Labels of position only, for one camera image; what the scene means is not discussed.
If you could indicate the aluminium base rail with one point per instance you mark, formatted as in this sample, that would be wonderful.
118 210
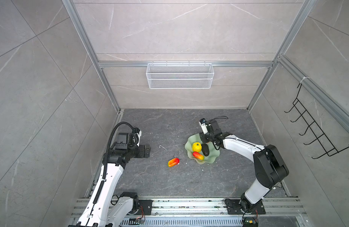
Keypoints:
209 212

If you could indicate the black wire hook rack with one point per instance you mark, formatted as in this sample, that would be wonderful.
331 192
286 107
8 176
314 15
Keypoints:
312 127

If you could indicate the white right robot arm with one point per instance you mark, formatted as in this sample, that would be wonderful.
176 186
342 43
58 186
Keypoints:
270 168

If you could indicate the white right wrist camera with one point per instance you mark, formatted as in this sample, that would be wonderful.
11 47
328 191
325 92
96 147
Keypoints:
203 125

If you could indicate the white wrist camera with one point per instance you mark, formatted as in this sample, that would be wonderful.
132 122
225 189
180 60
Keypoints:
136 133
203 125

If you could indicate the yellow fake lemon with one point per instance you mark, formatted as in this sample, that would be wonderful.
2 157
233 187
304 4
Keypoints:
197 147

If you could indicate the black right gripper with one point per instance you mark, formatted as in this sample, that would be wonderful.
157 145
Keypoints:
202 136

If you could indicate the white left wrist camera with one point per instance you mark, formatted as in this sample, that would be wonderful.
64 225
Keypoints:
136 133

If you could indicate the orange yellow fake mango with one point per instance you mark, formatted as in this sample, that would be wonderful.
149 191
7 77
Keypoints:
173 162

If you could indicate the light green wavy fruit bowl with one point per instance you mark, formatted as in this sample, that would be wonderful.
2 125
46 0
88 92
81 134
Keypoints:
213 153

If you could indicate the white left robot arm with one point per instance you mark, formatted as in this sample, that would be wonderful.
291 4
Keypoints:
100 210

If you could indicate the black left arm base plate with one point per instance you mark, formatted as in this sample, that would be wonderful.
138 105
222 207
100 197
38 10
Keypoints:
141 207

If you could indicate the white wire mesh basket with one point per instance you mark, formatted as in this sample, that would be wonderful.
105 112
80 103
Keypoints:
179 75

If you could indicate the red yellow fake mango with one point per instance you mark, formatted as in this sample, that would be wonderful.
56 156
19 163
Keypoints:
198 155

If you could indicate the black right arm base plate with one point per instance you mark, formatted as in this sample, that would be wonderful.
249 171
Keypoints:
234 207

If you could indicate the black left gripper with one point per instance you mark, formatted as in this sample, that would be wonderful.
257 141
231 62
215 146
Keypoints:
141 154

